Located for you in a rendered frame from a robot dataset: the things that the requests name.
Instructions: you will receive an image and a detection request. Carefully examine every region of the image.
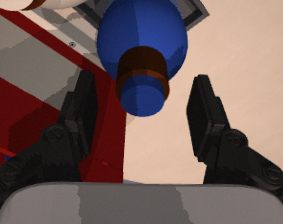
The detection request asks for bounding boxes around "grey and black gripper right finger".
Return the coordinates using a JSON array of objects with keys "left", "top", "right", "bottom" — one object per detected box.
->
[{"left": 186, "top": 74, "right": 283, "bottom": 203}]

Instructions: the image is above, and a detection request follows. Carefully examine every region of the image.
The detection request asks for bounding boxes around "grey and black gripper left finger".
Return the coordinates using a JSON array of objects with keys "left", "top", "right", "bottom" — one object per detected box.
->
[{"left": 0, "top": 70, "right": 98, "bottom": 209}]

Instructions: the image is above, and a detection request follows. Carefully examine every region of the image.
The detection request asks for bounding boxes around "black flat tray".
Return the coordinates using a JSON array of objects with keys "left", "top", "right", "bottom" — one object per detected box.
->
[{"left": 73, "top": 0, "right": 210, "bottom": 31}]

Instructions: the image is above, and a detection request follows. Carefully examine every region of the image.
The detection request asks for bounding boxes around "red bottle crate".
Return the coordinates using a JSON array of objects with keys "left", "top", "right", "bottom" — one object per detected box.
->
[{"left": 0, "top": 8, "right": 127, "bottom": 183}]

